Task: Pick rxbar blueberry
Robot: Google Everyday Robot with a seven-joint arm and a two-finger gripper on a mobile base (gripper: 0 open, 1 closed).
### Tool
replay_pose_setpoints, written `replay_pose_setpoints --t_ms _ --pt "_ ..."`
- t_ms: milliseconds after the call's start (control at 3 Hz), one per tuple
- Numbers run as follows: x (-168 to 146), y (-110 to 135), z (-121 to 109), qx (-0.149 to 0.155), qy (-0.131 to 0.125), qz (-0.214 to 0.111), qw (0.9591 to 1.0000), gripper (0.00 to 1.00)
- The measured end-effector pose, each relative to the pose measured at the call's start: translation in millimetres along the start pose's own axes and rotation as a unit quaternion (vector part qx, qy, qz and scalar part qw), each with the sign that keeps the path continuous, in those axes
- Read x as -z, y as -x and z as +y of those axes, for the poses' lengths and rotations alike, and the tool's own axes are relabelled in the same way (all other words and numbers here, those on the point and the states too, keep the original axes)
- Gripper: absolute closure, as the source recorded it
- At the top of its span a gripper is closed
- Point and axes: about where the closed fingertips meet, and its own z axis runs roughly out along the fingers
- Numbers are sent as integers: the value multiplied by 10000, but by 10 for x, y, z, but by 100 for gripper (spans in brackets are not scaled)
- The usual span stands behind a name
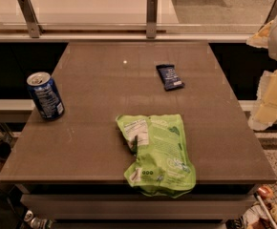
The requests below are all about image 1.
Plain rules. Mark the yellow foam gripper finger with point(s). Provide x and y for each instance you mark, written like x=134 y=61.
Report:
x=264 y=111
x=260 y=38

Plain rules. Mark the dark blue rxbar wrapper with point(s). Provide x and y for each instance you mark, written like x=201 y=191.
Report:
x=169 y=77

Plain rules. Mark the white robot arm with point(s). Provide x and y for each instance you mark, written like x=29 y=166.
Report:
x=272 y=41

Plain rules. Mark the green snack bag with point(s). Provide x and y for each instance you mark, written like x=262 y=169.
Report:
x=162 y=166

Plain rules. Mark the gray table base shelf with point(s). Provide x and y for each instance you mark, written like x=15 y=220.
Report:
x=221 y=207

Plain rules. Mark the blue soda can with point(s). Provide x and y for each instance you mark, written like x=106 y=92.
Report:
x=45 y=95

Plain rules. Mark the right metal railing bracket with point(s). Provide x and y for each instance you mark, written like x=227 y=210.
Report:
x=272 y=13

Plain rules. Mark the metal railing bracket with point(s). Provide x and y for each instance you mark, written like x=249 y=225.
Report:
x=151 y=18
x=272 y=13
x=34 y=29

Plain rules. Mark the middle metal railing bracket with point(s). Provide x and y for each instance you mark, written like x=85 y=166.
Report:
x=151 y=18

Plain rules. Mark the wire basket with items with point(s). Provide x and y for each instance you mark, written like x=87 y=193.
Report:
x=263 y=213

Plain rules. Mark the left metal railing bracket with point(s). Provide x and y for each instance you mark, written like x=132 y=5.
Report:
x=34 y=29

